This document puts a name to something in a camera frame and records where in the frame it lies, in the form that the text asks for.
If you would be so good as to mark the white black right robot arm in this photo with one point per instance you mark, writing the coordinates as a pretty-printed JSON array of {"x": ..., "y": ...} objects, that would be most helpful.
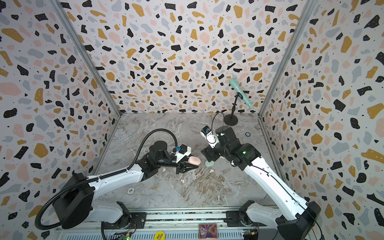
[{"x": 293, "y": 217}]

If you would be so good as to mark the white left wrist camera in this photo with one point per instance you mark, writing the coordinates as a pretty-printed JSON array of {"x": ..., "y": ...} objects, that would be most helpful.
[{"x": 181, "y": 152}]

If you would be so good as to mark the pink earbud case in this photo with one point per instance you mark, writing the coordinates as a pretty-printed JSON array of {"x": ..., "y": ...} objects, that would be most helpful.
[{"x": 194, "y": 161}]

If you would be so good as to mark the aluminium corner post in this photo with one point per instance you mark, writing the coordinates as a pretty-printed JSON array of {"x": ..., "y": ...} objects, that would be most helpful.
[
  {"x": 65, "y": 21},
  {"x": 306, "y": 14}
]

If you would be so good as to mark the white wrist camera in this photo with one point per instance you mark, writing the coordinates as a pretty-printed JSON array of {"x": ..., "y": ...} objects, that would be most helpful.
[
  {"x": 181, "y": 152},
  {"x": 209, "y": 135}
]

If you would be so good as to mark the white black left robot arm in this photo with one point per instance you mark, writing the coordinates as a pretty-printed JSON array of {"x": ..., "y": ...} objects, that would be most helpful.
[{"x": 80, "y": 204}]

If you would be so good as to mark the black microphone stand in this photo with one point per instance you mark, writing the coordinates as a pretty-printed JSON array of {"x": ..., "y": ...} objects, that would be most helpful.
[{"x": 232, "y": 120}]

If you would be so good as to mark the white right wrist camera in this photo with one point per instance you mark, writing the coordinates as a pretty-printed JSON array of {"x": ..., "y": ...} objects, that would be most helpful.
[{"x": 209, "y": 135}]

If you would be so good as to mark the left aluminium corner post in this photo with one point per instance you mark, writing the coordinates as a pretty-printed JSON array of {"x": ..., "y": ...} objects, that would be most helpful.
[{"x": 65, "y": 21}]

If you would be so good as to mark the yellow round sticker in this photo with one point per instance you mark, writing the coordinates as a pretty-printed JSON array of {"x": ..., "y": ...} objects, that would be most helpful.
[{"x": 160, "y": 235}]

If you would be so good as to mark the mint green toy microphone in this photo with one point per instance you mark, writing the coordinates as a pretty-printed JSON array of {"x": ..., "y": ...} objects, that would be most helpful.
[{"x": 236, "y": 86}]

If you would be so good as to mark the mint green earbud case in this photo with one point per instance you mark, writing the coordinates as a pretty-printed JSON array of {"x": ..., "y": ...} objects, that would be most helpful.
[{"x": 209, "y": 164}]

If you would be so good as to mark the pink square sticker card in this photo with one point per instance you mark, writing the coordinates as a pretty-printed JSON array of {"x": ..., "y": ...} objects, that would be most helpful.
[{"x": 208, "y": 231}]

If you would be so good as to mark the right aluminium corner post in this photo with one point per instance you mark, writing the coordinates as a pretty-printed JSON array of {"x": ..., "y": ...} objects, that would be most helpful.
[{"x": 306, "y": 14}]

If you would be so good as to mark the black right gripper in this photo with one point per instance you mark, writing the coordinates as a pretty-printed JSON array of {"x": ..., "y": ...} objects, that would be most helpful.
[{"x": 208, "y": 152}]

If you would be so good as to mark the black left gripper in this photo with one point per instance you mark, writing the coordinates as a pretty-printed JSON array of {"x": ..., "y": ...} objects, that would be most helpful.
[{"x": 181, "y": 166}]

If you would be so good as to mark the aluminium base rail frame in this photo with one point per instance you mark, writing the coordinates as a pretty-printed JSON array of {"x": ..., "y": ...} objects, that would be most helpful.
[{"x": 177, "y": 224}]

